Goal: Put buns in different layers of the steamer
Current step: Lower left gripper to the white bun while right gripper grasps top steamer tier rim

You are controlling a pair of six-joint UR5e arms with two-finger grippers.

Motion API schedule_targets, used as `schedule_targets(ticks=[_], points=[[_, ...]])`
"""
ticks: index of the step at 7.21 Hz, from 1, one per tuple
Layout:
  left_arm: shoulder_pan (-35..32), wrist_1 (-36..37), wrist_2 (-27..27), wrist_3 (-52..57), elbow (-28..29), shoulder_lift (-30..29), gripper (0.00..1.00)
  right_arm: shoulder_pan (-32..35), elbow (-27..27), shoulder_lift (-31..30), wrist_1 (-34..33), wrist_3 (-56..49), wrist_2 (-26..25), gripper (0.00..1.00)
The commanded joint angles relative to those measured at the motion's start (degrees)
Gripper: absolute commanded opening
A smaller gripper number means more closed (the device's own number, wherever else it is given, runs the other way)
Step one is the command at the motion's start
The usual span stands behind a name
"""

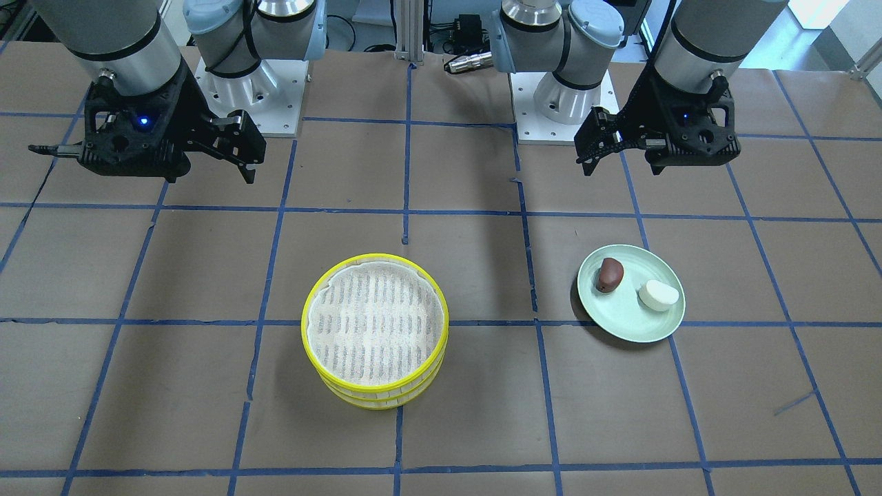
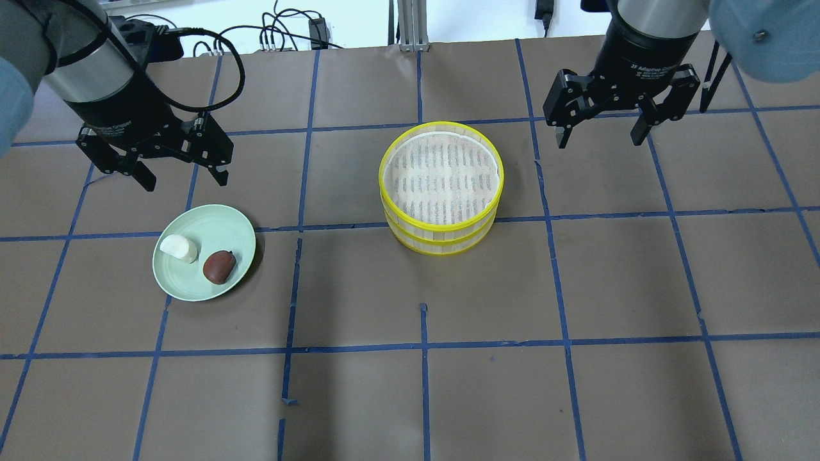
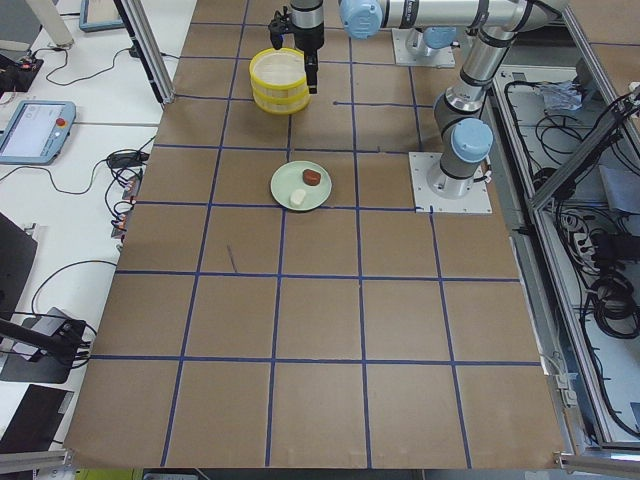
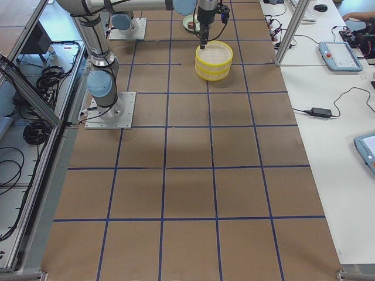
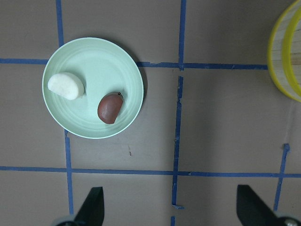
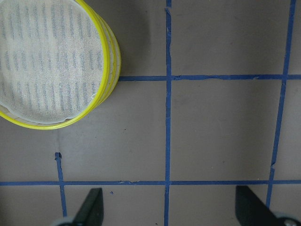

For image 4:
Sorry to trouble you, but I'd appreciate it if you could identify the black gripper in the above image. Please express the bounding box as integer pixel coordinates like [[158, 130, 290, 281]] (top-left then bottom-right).
[[197, 0, 218, 49]]

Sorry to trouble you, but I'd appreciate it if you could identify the yellow steamer layer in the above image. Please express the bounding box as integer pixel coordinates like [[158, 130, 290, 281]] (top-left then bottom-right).
[[195, 40, 233, 71], [195, 63, 230, 81]]

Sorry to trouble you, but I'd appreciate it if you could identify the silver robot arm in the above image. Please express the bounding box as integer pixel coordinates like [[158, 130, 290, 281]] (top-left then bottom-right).
[[105, 1, 230, 50], [57, 1, 196, 118]]

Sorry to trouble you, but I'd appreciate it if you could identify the person's hand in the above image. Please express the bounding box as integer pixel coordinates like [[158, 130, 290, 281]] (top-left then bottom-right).
[[342, 12, 357, 22]]

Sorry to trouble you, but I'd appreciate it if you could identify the green plate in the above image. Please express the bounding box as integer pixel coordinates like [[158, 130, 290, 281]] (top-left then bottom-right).
[[182, 15, 200, 32]]

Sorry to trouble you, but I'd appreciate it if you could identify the black computer mouse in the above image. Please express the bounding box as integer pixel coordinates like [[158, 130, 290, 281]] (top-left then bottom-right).
[[313, 4, 328, 12]]

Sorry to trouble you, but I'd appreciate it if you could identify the blue teach pendant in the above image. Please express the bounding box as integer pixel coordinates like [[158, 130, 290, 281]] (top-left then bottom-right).
[[318, 42, 363, 72], [354, 133, 375, 173]]

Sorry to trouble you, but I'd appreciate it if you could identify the black power adapter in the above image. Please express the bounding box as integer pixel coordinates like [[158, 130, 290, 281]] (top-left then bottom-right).
[[303, 107, 333, 118]]

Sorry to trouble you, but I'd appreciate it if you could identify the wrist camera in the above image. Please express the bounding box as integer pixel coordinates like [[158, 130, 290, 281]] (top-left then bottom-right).
[[220, 4, 230, 25]]

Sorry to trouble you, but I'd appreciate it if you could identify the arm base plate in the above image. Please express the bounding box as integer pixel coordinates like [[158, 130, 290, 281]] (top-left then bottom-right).
[[109, 14, 147, 41], [84, 92, 137, 129]]

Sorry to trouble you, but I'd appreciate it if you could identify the aluminium frame post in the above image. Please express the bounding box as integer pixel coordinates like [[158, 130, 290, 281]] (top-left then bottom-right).
[[274, 0, 309, 66]]

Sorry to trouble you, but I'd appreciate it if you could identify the coiled black cable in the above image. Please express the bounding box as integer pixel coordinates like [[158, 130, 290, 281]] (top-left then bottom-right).
[[22, 120, 52, 145]]

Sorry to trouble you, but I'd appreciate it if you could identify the aluminium diagonal frame beam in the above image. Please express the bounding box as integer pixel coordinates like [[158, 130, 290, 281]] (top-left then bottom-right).
[[1, 55, 62, 127]]

